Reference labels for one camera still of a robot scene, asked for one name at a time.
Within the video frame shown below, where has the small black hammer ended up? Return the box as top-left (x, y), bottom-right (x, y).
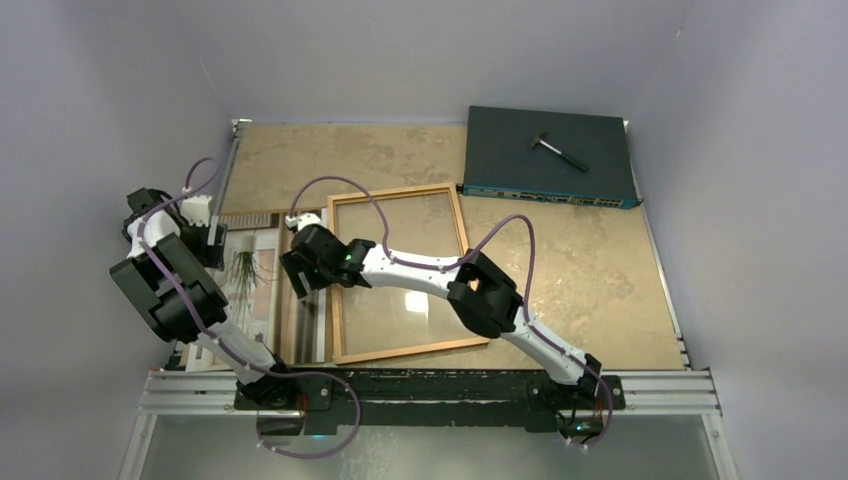
top-left (529, 132), bottom-right (589, 173)

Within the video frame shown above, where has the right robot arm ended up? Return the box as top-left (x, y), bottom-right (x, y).
top-left (280, 224), bottom-right (611, 407)

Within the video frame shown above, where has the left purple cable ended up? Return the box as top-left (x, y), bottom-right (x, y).
top-left (135, 157), bottom-right (363, 462)

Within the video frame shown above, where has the dark network switch box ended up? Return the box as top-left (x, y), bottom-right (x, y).
top-left (462, 106), bottom-right (643, 210)

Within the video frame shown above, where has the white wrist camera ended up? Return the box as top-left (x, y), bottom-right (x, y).
top-left (178, 189), bottom-right (214, 228)
top-left (284, 212), bottom-right (322, 233)

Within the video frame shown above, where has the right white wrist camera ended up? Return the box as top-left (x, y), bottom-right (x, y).
top-left (284, 212), bottom-right (322, 233)

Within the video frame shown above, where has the orange wooden picture frame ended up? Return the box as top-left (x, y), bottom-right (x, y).
top-left (327, 183), bottom-right (489, 365)

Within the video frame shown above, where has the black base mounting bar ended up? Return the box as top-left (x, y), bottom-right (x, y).
top-left (234, 368), bottom-right (626, 435)

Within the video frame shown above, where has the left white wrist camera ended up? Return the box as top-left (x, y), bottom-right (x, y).
top-left (178, 189), bottom-right (214, 228)

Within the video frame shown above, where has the aluminium rail frame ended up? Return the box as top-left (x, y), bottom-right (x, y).
top-left (136, 120), bottom-right (740, 479)

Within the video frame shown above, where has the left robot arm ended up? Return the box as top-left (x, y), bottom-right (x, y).
top-left (109, 188), bottom-right (298, 409)

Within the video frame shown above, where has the glossy photo print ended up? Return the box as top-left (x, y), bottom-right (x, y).
top-left (185, 209), bottom-right (333, 374)

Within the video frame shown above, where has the clear glass pane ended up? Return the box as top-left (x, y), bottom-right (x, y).
top-left (340, 194), bottom-right (475, 354)

